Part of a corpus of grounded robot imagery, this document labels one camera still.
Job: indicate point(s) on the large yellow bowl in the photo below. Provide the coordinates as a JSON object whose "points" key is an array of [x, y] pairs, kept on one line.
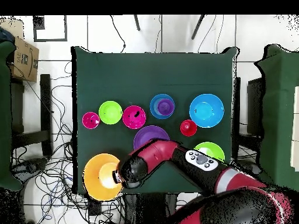
{"points": [[93, 177]]}

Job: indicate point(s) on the purple bowl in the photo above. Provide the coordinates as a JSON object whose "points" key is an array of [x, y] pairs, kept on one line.
{"points": [[147, 134]]}

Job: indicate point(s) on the small pink bowl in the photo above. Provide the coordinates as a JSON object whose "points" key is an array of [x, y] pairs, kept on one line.
{"points": [[130, 117]]}

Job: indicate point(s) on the small blue bowl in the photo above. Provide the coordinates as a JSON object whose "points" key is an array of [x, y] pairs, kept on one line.
{"points": [[153, 106]]}

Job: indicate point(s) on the purple cup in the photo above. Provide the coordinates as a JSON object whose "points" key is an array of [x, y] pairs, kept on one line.
{"points": [[165, 107]]}

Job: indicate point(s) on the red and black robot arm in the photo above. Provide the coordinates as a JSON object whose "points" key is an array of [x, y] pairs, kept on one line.
{"points": [[163, 151]]}

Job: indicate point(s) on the red cup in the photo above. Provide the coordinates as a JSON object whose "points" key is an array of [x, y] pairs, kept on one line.
{"points": [[188, 127], [90, 120]]}

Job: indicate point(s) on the small green bowl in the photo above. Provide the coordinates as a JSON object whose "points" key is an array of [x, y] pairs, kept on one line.
{"points": [[110, 112]]}

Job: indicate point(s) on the grey stand base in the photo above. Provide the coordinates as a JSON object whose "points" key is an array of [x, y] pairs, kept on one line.
{"points": [[253, 169], [30, 166]]}

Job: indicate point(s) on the black bench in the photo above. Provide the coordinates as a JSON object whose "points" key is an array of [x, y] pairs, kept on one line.
{"points": [[45, 112]]}

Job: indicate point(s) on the large green bowl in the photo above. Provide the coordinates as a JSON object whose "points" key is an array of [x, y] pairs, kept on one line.
{"points": [[213, 149]]}

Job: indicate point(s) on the dark green tablecloth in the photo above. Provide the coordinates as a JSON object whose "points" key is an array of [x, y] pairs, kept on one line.
{"points": [[116, 77]]}

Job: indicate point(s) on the large blue bowl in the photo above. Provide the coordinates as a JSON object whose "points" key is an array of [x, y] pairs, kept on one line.
{"points": [[206, 110]]}

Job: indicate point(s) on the green cloth covered table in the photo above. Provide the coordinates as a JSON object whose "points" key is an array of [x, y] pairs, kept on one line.
{"points": [[4, 116], [278, 116]]}

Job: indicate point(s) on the cardboard box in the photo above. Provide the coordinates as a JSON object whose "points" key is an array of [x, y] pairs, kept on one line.
{"points": [[24, 60]]}

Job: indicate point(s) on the black tripod leg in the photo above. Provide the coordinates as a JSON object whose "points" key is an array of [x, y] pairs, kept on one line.
{"points": [[137, 23], [197, 26]]}

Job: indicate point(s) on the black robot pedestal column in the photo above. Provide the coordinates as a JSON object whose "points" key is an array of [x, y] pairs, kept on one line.
{"points": [[149, 207]]}

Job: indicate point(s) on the black square floor frame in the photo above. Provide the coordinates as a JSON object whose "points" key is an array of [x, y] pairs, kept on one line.
{"points": [[50, 40]]}

